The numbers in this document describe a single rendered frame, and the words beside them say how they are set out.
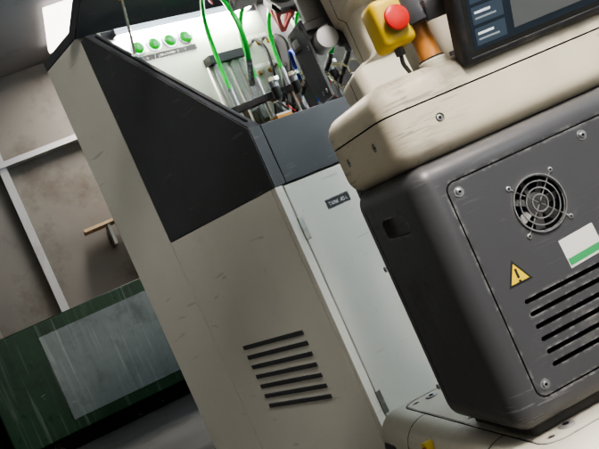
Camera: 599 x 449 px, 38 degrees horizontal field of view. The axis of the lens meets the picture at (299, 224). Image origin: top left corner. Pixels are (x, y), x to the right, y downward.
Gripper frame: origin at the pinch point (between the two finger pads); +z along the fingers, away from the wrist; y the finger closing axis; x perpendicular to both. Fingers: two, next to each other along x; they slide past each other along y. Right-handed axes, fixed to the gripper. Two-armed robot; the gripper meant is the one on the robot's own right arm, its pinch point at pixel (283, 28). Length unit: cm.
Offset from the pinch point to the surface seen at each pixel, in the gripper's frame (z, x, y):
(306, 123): 9.4, 13.7, -32.3
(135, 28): 6.9, 29.3, 38.4
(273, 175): 13, 30, -42
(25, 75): 337, -64, 647
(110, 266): 495, -64, 492
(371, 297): 43, 17, -66
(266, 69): 29.9, -9.9, 29.3
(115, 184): 49, 49, 24
